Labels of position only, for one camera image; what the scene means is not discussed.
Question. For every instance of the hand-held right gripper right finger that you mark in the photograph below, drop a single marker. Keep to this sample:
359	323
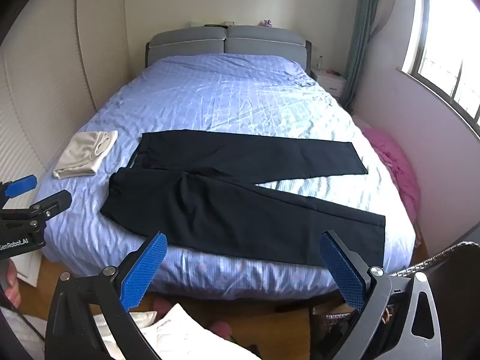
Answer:
341	273

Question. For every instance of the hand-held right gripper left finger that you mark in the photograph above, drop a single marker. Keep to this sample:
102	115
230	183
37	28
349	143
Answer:
144	270

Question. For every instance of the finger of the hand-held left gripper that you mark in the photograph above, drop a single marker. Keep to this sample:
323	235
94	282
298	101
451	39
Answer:
22	185
54	200

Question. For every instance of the black pants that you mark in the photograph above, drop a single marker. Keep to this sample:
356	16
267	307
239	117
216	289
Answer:
232	210

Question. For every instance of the person's left hand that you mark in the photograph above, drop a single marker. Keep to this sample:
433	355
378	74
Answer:
13	283

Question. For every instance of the folded beige cloth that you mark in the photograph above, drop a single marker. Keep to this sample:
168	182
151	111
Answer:
84	153

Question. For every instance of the white cloth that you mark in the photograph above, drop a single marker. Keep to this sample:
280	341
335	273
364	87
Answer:
187	335

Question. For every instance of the pink blanket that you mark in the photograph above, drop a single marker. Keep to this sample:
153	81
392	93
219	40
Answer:
397	168

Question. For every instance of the white wardrobe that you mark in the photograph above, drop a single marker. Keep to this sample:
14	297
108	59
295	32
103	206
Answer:
101	45

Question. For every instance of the white nightstand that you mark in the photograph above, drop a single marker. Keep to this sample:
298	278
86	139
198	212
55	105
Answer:
330	82

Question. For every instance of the bed with blue sheet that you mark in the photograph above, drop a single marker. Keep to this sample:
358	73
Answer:
232	93

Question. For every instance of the clear bottle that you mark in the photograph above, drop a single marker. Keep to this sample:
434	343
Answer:
320	60

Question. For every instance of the green curtain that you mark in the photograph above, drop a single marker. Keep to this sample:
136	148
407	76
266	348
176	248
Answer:
362	37

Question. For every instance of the window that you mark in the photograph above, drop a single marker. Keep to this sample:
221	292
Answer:
446	52

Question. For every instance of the grey padded headboard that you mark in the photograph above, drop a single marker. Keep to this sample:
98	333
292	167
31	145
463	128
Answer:
258	43

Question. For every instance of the purple toy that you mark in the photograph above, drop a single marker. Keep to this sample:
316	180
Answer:
267	23

